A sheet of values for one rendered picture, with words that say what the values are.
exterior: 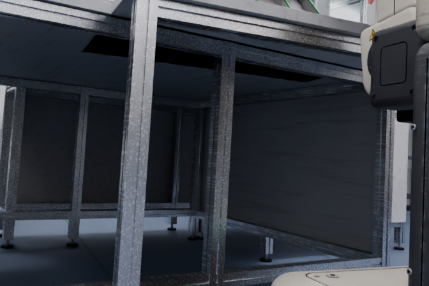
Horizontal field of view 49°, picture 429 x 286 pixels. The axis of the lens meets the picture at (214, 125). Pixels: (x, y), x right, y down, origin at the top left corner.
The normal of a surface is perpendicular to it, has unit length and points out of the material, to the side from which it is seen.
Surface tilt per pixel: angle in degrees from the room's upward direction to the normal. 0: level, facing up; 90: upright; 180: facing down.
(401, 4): 90
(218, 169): 90
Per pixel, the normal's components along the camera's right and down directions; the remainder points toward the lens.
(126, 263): 0.40, -0.04
